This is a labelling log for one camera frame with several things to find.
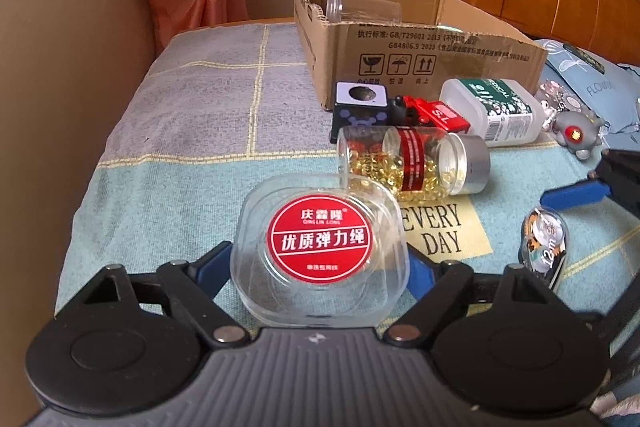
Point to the capsule bottle with silver cap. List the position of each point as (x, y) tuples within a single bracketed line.
[(430, 162)]

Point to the red and black toy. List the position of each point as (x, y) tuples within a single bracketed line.
[(440, 113)]

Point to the clear plastic box red label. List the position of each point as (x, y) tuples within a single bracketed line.
[(315, 239)]

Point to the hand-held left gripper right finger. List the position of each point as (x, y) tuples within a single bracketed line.
[(419, 274)]

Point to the cardboard box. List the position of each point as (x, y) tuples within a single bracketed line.
[(425, 52)]

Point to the blue floral pillow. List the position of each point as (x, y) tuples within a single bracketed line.
[(600, 92)]

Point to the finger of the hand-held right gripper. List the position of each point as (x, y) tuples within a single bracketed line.
[(622, 312), (575, 197)]

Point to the white bottle with green label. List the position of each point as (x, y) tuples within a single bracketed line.
[(492, 109)]

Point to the checked blanket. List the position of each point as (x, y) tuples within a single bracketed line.
[(190, 147)]

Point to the black cube toy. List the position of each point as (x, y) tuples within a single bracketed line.
[(362, 117)]

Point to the clear plastic jar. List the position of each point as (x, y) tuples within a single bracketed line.
[(362, 9)]

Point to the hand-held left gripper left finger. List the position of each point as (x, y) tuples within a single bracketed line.
[(216, 263)]

